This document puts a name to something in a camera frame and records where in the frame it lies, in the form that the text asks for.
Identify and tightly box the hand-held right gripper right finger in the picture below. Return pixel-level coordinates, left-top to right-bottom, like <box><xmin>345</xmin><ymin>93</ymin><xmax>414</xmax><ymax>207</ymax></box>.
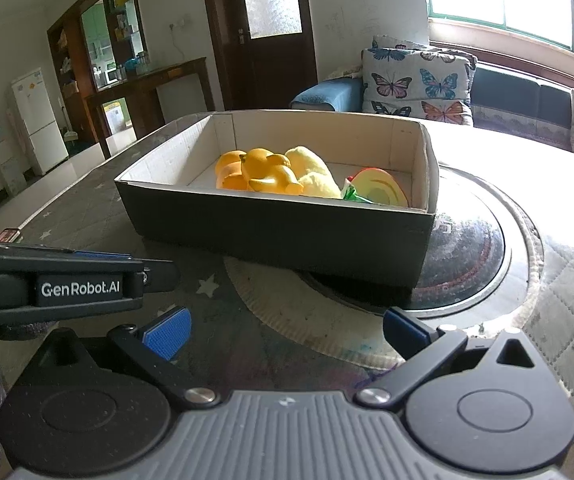
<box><xmin>354</xmin><ymin>306</ymin><xmax>550</xmax><ymax>408</ymax></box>

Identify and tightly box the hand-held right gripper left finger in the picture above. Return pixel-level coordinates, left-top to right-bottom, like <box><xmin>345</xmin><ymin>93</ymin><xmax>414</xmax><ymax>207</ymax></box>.
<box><xmin>42</xmin><ymin>306</ymin><xmax>222</xmax><ymax>407</ymax></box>

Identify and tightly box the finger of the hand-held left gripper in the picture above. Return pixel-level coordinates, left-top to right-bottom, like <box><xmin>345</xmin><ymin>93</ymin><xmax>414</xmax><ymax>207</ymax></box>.
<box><xmin>37</xmin><ymin>244</ymin><xmax>140</xmax><ymax>262</ymax></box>
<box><xmin>137</xmin><ymin>258</ymin><xmax>180</xmax><ymax>294</ymax></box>

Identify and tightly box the black cardboard box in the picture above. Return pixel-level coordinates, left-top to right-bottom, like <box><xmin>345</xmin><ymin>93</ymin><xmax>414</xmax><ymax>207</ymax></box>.
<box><xmin>114</xmin><ymin>109</ymin><xmax>440</xmax><ymax>303</ymax></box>

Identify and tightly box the orange plastic animal toy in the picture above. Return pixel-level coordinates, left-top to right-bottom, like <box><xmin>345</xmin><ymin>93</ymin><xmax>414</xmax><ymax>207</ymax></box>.
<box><xmin>215</xmin><ymin>151</ymin><xmax>250</xmax><ymax>191</ymax></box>

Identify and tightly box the green packet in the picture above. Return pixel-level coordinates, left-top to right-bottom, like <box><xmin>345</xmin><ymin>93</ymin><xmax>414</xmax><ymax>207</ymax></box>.
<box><xmin>341</xmin><ymin>182</ymin><xmax>374</xmax><ymax>204</ymax></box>

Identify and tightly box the yellow plastic duck toy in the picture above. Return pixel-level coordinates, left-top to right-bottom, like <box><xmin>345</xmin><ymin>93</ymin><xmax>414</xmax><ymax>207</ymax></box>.
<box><xmin>239</xmin><ymin>148</ymin><xmax>304</xmax><ymax>196</ymax></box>

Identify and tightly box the yellow plush toy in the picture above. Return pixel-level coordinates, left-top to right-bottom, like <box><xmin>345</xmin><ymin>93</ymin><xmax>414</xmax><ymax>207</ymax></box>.
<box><xmin>286</xmin><ymin>146</ymin><xmax>342</xmax><ymax>199</ymax></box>

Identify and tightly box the round black stove plate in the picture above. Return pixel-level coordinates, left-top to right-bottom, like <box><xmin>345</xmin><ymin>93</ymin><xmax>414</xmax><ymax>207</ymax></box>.
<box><xmin>224</xmin><ymin>165</ymin><xmax>542</xmax><ymax>361</ymax></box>

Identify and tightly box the round apple slice toy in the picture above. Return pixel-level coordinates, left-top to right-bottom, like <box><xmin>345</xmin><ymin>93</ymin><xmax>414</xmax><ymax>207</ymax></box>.
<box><xmin>351</xmin><ymin>167</ymin><xmax>410</xmax><ymax>208</ymax></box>

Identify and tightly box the white refrigerator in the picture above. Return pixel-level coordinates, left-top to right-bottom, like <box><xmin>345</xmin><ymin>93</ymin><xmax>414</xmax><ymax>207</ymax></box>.
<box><xmin>12</xmin><ymin>67</ymin><xmax>70</xmax><ymax>177</ymax></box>

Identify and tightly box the wooden sideboard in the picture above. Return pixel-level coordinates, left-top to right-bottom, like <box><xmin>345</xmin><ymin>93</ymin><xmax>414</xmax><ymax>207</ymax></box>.
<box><xmin>84</xmin><ymin>57</ymin><xmax>216</xmax><ymax>158</ymax></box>

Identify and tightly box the wooden shelf cabinet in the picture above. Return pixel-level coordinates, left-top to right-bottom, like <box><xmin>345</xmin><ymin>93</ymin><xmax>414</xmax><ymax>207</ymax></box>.
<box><xmin>47</xmin><ymin>0</ymin><xmax>148</xmax><ymax>147</ymax></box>

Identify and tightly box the dark wooden door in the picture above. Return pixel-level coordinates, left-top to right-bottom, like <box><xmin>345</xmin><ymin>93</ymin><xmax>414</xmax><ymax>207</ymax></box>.
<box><xmin>199</xmin><ymin>0</ymin><xmax>318</xmax><ymax>111</ymax></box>

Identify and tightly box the butterfly print cushion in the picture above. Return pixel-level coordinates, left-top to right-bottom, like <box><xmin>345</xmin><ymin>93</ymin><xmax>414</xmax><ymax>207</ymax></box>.
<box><xmin>361</xmin><ymin>47</ymin><xmax>474</xmax><ymax>127</ymax></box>
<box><xmin>372</xmin><ymin>35</ymin><xmax>478</xmax><ymax>68</ymax></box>

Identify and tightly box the dark sofa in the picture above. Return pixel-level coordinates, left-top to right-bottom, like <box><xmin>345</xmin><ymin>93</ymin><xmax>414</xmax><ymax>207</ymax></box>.
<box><xmin>289</xmin><ymin>62</ymin><xmax>574</xmax><ymax>153</ymax></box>

